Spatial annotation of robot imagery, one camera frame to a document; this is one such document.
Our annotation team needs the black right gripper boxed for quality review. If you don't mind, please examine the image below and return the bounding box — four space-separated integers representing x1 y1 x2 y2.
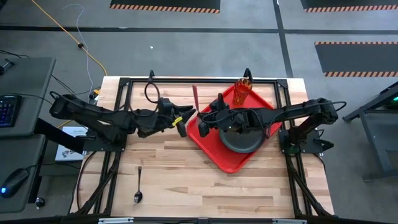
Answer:
209 92 252 134

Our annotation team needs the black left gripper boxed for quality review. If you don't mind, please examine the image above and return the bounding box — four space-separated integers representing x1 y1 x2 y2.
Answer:
136 97 197 139

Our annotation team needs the red plastic fork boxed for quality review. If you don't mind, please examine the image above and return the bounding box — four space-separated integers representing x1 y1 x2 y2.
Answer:
192 84 201 111

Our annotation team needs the orange translucent cup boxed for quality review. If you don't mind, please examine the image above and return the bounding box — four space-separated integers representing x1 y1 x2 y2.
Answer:
233 77 254 107

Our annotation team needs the dark grey plate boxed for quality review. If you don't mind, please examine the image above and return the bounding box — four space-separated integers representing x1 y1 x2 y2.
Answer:
218 126 267 154

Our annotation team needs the dark metal spoon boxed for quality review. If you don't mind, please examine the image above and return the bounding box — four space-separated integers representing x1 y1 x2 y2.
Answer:
133 166 144 205

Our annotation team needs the red plastic tray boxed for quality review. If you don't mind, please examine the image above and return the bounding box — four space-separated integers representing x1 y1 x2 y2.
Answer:
185 83 283 174

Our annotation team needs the black hazard-striped floor mat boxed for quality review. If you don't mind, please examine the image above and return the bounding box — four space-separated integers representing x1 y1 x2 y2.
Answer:
299 0 398 14
109 0 221 14
314 40 398 78

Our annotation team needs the white printed box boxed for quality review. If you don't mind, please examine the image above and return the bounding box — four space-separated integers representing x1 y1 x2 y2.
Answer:
55 125 90 162

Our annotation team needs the black desk leg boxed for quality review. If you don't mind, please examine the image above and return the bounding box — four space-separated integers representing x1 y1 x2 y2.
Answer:
33 118 86 155

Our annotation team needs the grey desk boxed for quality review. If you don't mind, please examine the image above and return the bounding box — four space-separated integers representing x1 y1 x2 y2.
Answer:
0 56 57 215

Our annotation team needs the grey metal stand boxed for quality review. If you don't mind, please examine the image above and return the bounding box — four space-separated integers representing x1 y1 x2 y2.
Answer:
341 81 398 182

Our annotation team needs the black backlit keyboard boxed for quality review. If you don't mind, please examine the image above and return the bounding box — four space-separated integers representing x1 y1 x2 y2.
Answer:
0 94 24 129

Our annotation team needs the black computer mouse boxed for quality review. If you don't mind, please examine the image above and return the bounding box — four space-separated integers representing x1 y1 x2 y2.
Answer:
0 167 30 199

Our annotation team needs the small black desk stand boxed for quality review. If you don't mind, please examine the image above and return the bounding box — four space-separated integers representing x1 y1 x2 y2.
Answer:
0 58 16 76

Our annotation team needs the black right camera cable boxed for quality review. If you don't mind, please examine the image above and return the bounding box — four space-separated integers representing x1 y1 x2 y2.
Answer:
197 110 225 124

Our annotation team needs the black camera cable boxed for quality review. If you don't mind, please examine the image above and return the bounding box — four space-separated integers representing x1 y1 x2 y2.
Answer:
144 81 162 105
197 110 225 124

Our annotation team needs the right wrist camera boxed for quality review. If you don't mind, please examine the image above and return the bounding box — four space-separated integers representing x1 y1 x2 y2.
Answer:
198 121 211 138

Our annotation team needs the black left camera cable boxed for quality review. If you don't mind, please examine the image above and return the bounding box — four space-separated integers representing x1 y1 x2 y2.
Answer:
144 81 162 105

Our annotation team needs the black aluminium rig frame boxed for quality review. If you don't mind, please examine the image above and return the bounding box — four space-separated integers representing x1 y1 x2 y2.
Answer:
70 68 334 219

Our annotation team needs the white floor cable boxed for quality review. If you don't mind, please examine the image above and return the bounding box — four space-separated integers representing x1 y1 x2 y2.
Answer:
61 3 95 95

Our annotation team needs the silver bracket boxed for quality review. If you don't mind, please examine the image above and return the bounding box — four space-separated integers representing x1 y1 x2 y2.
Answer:
272 218 307 224
98 217 135 224

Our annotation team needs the yellow floor cable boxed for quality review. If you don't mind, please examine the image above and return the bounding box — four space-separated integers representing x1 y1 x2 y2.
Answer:
30 0 108 77

